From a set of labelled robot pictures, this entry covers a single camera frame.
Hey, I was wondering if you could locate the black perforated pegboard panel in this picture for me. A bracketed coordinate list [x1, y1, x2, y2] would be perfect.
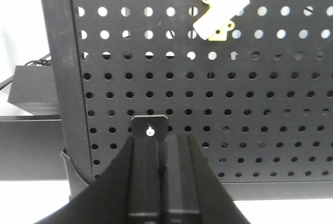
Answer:
[42, 0, 332, 200]

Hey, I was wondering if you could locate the left black pegboard clamp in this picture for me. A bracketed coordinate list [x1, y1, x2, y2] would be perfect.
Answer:
[131, 115, 169, 143]

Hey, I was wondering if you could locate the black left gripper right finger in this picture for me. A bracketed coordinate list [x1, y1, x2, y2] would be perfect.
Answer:
[163, 135, 200, 223]

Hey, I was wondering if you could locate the yellow white rotary knob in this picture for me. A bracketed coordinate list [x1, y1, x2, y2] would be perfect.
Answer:
[193, 0, 250, 41]

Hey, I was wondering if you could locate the black electronics box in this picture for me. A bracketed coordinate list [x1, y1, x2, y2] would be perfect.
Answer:
[8, 66, 60, 115]

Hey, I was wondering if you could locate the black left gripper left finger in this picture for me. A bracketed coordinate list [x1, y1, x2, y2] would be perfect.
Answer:
[127, 136, 159, 223]

